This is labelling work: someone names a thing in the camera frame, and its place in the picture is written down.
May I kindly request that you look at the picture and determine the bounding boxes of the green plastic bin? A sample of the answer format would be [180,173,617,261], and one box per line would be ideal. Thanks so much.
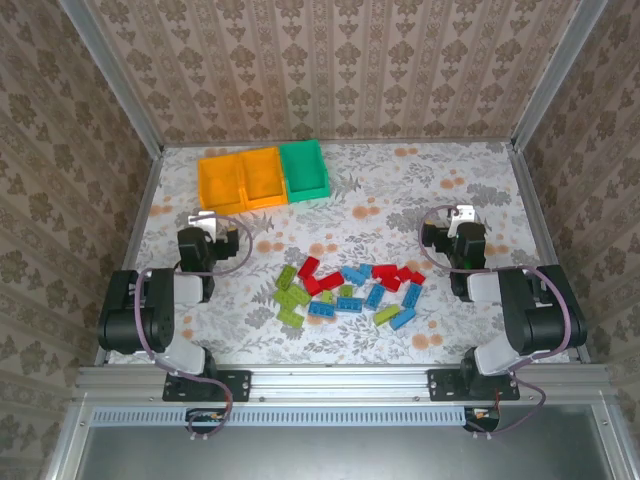
[278,139,332,204]

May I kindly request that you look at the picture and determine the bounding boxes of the floral table covering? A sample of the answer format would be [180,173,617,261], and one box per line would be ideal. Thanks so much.
[107,142,584,366]

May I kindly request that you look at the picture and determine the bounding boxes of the grey metal sheet panel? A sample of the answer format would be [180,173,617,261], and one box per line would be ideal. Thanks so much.
[74,404,619,480]

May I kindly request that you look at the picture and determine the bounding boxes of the aluminium table side rail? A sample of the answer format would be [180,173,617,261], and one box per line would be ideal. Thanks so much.
[505,142,592,365]
[93,145,166,366]

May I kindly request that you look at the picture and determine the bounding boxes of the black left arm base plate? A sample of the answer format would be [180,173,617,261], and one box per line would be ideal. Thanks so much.
[163,368,252,403]

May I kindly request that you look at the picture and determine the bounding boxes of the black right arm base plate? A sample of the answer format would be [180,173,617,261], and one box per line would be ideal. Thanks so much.
[427,368,520,403]

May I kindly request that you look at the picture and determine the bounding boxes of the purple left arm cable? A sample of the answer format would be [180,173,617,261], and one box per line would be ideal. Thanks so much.
[134,214,254,444]

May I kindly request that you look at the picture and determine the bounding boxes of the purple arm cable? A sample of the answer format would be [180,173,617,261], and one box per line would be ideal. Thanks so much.
[134,214,254,444]
[418,203,576,442]

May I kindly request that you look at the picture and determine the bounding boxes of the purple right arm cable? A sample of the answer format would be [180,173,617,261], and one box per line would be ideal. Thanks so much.
[418,203,576,442]

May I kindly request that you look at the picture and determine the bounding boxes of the aluminium mounting rail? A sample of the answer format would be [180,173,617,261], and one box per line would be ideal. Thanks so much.
[74,363,612,401]

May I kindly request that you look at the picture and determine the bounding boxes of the slotted grey cable duct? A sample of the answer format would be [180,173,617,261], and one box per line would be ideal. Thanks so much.
[91,406,469,427]

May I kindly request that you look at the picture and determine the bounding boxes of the aluminium frame post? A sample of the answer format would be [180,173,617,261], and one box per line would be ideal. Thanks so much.
[58,0,165,154]
[509,0,610,151]

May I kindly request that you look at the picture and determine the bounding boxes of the aluminium frame beam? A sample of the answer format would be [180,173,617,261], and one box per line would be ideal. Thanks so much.
[592,399,640,480]
[39,399,94,480]

